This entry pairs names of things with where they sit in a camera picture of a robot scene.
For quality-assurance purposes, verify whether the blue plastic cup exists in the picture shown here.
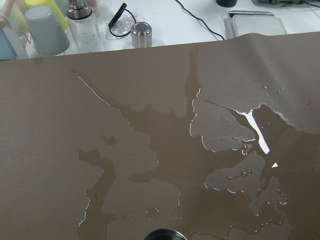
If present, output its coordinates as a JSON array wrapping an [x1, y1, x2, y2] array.
[[0, 25, 17, 61]]

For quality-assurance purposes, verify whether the steel double jigger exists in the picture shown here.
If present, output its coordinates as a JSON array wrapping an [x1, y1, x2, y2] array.
[[143, 228, 187, 240]]

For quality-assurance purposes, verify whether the glass shaker bottle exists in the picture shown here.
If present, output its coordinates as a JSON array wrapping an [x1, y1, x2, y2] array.
[[66, 0, 103, 53]]

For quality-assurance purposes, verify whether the steel cup lid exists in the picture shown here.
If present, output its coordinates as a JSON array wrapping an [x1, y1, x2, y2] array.
[[130, 22, 153, 48]]

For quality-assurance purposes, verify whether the black strap clip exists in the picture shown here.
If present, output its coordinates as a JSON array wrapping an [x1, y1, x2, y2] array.
[[108, 3, 127, 29]]

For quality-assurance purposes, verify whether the grey plastic cup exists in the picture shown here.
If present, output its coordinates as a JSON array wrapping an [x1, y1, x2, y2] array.
[[25, 10, 70, 57]]

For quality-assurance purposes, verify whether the black water bottle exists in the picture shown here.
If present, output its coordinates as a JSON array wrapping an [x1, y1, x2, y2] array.
[[216, 0, 237, 8]]

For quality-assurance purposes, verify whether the metal tray scale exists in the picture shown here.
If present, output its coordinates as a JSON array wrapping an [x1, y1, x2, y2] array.
[[223, 10, 288, 39]]

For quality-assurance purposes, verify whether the yellow plastic cup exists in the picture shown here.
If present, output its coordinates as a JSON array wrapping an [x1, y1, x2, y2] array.
[[24, 0, 69, 31]]

